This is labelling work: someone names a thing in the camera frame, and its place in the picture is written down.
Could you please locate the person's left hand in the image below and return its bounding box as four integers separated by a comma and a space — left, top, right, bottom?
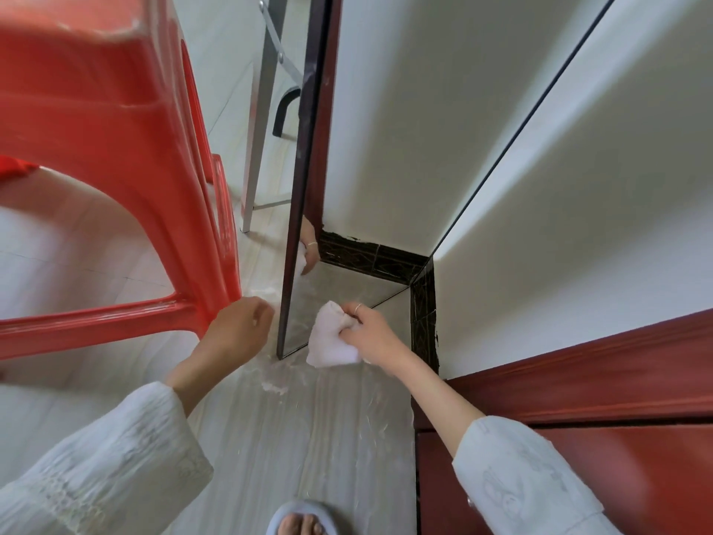
195, 296, 276, 375

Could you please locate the person's right hand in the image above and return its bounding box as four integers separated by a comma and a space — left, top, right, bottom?
338, 302, 414, 377

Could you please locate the white wiping cloth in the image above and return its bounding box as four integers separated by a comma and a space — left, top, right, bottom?
306, 300, 363, 369

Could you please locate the black-framed mirror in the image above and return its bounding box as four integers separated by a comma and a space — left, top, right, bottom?
240, 0, 620, 361

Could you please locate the person's right forearm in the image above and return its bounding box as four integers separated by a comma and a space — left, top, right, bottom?
389, 350, 625, 535

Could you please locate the person's left forearm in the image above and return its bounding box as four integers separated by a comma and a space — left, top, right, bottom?
0, 350, 246, 535

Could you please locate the dark marble skirting board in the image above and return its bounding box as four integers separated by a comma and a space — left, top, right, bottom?
410, 259, 441, 374

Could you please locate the white printed slipper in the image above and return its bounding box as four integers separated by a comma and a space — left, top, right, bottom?
266, 499, 339, 535

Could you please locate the black metal rack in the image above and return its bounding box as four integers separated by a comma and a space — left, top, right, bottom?
271, 85, 302, 138

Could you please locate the red floral plastic stool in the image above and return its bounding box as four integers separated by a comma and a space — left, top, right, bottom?
0, 0, 244, 362

